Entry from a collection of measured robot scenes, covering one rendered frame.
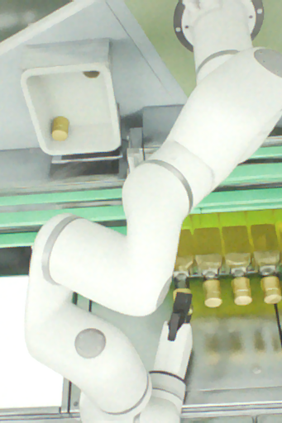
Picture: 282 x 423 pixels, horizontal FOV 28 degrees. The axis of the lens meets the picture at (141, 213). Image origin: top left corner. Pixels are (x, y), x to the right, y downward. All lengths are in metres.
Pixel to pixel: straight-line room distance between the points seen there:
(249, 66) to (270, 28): 0.34
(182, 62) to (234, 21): 0.17
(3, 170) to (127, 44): 0.41
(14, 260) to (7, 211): 0.20
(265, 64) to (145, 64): 0.48
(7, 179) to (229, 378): 0.64
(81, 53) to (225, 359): 0.67
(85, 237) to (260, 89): 0.27
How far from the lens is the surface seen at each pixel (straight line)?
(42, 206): 1.25
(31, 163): 1.32
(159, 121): 1.22
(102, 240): 0.63
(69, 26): 1.15
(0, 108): 1.30
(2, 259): 1.45
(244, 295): 1.11
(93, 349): 0.67
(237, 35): 0.93
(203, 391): 1.17
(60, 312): 0.70
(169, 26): 1.04
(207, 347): 1.21
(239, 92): 0.68
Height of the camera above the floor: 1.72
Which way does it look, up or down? 39 degrees down
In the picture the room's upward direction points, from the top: 179 degrees clockwise
